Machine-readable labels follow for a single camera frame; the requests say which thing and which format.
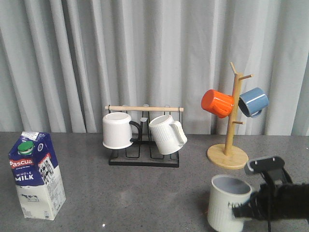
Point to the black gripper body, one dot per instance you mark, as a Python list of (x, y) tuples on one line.
[(278, 198)]

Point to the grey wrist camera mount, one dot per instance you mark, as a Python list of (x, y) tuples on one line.
[(263, 164)]

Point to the Pascual whole milk carton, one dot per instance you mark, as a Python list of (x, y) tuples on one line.
[(37, 175)]

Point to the black wire mug rack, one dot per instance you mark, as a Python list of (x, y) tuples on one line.
[(144, 152)]

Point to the orange enamel mug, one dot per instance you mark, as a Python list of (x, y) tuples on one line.
[(217, 103)]

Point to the blue enamel mug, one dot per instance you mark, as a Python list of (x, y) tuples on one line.
[(252, 102)]

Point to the white mug black handle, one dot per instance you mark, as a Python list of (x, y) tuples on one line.
[(117, 131)]

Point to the wooden mug tree stand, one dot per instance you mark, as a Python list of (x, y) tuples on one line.
[(227, 155)]

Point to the white ribbed mug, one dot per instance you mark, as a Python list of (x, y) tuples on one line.
[(168, 134)]

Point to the white HOME cup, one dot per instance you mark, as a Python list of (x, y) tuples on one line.
[(227, 193)]

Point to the grey curtain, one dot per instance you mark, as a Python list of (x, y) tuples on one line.
[(63, 61)]

